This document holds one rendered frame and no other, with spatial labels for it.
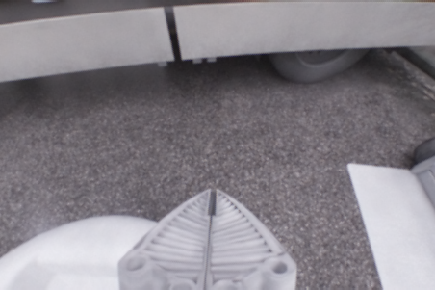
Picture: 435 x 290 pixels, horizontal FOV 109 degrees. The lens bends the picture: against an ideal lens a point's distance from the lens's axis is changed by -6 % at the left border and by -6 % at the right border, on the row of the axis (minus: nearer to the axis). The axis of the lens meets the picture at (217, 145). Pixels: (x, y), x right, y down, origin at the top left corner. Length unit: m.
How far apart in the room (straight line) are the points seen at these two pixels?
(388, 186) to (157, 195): 1.06
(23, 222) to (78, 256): 0.66
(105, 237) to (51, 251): 0.10
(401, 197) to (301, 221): 0.50
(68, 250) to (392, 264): 1.00
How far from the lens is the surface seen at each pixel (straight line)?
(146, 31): 0.84
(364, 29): 1.20
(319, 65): 1.36
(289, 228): 0.78
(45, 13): 0.95
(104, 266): 0.43
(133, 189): 0.85
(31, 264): 0.51
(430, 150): 1.18
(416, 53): 2.28
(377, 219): 0.99
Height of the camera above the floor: 0.72
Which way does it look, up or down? 56 degrees down
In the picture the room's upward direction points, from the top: straight up
